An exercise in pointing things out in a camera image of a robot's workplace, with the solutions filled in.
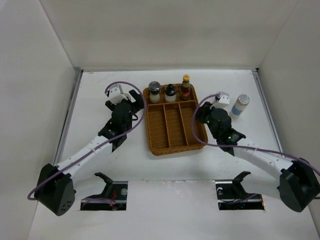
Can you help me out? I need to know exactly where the red sauce bottle yellow cap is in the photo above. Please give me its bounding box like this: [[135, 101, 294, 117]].
[[180, 74, 191, 101]]

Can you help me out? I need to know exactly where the tall blue-label shaker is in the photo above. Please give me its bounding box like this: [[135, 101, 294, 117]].
[[229, 94, 250, 119]]

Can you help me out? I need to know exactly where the black-top salt grinder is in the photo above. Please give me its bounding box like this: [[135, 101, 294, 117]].
[[164, 83, 177, 103]]

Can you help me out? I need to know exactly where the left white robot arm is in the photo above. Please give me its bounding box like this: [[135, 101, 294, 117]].
[[32, 85, 146, 216]]

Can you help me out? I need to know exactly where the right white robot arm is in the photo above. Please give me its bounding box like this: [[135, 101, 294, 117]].
[[192, 100, 320, 213]]

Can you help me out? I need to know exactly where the brown wicker divided basket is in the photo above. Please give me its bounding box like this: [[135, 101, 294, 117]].
[[143, 83, 208, 156]]

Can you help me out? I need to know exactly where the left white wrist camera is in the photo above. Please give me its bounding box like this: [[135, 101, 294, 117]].
[[104, 83, 127, 105]]

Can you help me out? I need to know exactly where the left aluminium frame rail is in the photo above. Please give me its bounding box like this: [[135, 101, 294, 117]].
[[53, 67, 83, 164]]

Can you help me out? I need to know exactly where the aluminium frame rail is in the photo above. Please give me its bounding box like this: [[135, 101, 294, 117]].
[[53, 67, 83, 164], [251, 67, 292, 178]]

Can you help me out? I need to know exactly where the right aluminium frame rail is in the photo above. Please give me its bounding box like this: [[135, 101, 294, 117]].
[[251, 67, 292, 178]]

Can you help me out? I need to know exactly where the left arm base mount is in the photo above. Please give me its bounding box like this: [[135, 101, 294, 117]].
[[80, 172, 129, 211]]

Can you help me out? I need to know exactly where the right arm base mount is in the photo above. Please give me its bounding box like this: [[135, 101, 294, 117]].
[[215, 171, 265, 211]]

